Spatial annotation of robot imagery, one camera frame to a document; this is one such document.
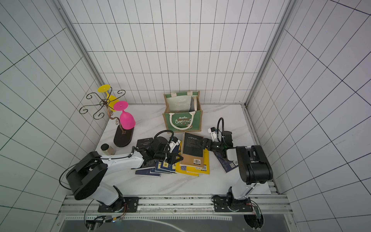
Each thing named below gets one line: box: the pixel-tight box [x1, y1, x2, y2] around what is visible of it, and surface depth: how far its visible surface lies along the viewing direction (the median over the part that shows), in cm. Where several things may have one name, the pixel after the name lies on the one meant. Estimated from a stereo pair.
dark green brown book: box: [179, 131, 205, 168], surface depth 87 cm
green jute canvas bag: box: [162, 90, 203, 134], surface depth 97 cm
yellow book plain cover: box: [177, 147, 210, 174], surface depth 85 cm
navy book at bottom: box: [134, 169, 162, 178], surface depth 83 cm
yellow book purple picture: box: [175, 161, 208, 177], surface depth 84 cm
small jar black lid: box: [100, 143, 115, 156], surface depth 87 cm
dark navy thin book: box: [214, 151, 239, 173], surface depth 87 cm
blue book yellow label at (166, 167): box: [160, 161, 177, 174], surface depth 83 cm
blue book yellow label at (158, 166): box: [154, 160, 165, 173], surface depth 83 cm
